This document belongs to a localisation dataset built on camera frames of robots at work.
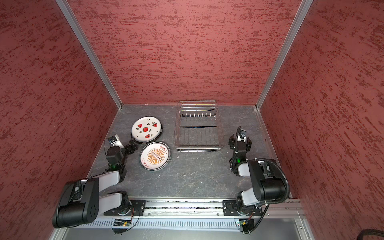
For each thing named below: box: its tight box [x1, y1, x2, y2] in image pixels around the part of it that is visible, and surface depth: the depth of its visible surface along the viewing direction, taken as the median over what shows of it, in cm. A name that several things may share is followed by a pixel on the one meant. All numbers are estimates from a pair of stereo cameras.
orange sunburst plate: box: [140, 142, 171, 170], surface depth 91 cm
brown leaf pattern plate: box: [139, 141, 172, 171], surface depth 91 cm
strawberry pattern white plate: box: [131, 116, 162, 143], surface depth 105 cm
